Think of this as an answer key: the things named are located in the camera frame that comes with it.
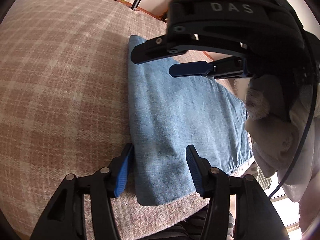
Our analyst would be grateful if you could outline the light blue denim pants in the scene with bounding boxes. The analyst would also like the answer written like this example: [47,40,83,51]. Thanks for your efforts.
[127,35,254,207]

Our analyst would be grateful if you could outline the right white gloved hand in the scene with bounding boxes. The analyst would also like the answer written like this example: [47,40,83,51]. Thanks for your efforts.
[245,75,319,202]

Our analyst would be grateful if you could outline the green white patterned cushion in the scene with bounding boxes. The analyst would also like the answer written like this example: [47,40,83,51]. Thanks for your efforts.
[246,161,272,190]

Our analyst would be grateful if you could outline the pink plaid bed blanket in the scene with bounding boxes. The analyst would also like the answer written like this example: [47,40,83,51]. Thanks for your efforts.
[0,0,256,240]

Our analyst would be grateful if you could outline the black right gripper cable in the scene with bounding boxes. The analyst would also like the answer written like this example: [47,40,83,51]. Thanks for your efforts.
[267,24,318,199]

